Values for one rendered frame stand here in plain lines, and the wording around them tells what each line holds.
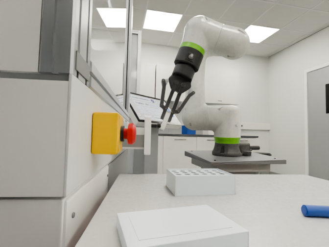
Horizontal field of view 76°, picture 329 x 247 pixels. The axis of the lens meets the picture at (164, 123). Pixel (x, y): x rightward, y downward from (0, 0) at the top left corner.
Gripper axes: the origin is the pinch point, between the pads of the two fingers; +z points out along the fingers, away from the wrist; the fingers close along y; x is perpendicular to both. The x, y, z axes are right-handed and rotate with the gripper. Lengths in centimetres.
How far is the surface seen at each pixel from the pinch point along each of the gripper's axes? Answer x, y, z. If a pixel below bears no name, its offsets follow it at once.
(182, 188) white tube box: -33.0, 5.4, 13.9
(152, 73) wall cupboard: 328, -32, -108
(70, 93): -47.0, -15.0, 5.7
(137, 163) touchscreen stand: 94, -1, 30
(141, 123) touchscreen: 71, -9, 0
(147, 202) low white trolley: -36.3, -0.4, 17.5
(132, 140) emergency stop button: -34.5, -6.6, 8.9
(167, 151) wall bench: 296, 45, 20
